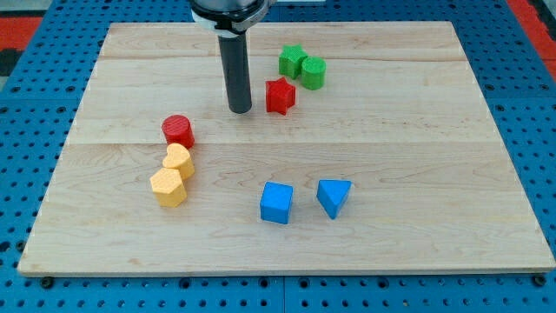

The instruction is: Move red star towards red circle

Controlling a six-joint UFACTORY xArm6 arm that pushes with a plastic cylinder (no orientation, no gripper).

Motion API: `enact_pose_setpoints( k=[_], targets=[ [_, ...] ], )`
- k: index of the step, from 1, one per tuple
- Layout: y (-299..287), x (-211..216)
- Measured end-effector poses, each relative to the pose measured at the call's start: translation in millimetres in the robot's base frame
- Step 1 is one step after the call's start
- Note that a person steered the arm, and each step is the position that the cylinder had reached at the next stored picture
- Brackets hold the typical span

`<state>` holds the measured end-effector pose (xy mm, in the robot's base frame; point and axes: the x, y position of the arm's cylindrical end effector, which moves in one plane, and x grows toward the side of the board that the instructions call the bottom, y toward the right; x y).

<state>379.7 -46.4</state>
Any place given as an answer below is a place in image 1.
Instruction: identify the red star block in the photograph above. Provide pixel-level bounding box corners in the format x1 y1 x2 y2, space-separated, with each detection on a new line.
265 77 296 116

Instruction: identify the green star block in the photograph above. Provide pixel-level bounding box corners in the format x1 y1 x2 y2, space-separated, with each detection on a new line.
279 44 308 79

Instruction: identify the light wooden board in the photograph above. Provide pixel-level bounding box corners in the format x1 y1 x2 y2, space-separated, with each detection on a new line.
18 22 555 277

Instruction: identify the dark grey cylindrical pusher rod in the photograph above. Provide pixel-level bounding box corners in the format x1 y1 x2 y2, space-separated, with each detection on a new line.
218 33 252 114

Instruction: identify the blue triangle block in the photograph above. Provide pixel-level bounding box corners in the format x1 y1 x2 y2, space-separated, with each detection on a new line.
316 179 352 220

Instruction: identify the yellow heart block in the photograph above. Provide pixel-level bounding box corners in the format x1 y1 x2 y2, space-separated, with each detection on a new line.
162 143 195 181

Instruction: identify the red cylinder block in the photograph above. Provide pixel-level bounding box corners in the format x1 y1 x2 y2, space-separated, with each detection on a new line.
162 115 195 149

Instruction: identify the green cylinder block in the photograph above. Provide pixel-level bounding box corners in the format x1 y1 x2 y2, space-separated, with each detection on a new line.
301 57 327 90

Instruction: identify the yellow hexagon block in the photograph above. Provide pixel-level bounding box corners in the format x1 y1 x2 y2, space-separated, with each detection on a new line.
149 168 187 208

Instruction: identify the blue cube block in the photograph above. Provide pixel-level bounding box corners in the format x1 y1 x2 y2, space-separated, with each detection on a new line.
260 182 294 224

